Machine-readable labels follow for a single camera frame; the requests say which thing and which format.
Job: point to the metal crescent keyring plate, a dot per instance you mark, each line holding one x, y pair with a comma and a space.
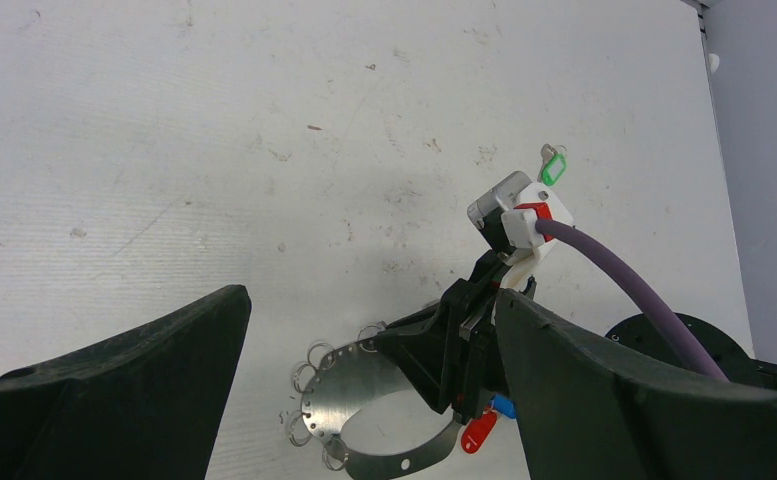
369, 420

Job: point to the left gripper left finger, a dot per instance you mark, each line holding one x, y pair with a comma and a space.
143, 404

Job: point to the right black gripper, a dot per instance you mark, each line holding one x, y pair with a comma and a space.
450, 354

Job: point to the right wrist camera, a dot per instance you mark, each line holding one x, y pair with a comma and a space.
506, 217

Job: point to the red tagged key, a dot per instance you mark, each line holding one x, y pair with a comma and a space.
477, 431

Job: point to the green tagged key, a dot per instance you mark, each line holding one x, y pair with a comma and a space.
554, 164

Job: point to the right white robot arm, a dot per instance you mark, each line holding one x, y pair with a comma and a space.
678, 342

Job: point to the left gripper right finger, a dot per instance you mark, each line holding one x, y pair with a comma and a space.
621, 406

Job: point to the right aluminium rail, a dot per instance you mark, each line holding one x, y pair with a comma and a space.
743, 337

